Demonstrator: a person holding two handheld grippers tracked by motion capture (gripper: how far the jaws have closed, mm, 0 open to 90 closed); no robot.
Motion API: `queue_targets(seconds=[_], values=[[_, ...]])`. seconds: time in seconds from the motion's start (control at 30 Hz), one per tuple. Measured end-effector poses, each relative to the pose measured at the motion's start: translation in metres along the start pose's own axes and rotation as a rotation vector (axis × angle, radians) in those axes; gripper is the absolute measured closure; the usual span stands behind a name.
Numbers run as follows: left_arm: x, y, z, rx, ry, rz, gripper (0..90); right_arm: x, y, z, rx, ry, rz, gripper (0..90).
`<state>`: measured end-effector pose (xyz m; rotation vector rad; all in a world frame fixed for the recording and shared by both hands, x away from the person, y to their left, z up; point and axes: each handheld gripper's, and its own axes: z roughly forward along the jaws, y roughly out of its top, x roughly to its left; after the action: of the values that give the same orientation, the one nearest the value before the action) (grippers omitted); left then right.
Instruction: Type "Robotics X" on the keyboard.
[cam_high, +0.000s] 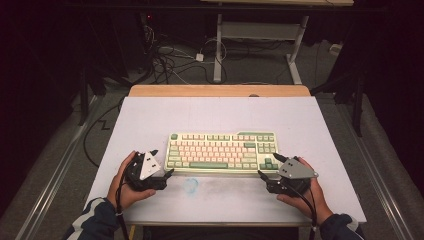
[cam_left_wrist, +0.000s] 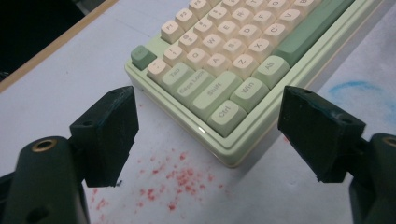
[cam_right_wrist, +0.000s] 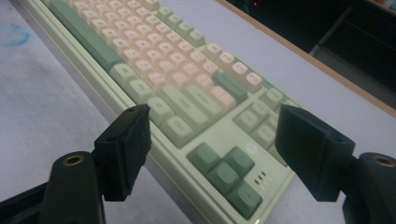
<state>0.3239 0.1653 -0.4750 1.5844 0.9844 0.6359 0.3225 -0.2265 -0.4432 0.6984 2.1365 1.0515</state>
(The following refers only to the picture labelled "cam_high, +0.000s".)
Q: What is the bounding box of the black stand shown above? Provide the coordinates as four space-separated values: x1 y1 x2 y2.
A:
311 64 367 138
77 64 108 127

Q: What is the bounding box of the green and cream keyboard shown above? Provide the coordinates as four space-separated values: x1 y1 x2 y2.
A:
163 130 283 175

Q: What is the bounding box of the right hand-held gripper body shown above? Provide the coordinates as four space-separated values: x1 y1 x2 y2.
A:
265 157 319 198

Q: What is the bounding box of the tangle of floor cables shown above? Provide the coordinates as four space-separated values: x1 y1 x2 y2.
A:
138 19 229 85

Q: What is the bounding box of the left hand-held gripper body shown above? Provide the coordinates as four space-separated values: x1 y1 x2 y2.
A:
124 151 168 193

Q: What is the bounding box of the long black floor cable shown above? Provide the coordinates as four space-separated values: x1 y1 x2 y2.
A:
82 96 127 168

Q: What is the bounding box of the person's right hand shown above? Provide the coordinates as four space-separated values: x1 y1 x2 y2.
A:
276 156 334 226

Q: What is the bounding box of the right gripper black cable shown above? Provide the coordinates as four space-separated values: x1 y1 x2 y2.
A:
283 179 318 240

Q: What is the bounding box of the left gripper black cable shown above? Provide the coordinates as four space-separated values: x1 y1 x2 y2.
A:
114 166 130 240

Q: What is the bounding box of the wooden table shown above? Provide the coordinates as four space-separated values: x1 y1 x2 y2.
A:
128 84 312 98

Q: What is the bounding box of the white metal desk frame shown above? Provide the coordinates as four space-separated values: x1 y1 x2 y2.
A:
199 0 355 85

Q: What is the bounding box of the white foam board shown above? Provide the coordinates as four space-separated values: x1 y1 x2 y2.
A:
84 95 368 225

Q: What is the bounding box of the person's left hand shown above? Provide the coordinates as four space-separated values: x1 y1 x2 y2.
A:
106 150 157 211

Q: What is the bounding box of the metal floor rail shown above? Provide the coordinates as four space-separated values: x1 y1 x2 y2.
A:
336 96 416 240
14 95 103 240

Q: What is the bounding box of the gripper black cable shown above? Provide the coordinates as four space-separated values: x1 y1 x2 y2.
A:
114 166 130 240
283 179 318 240

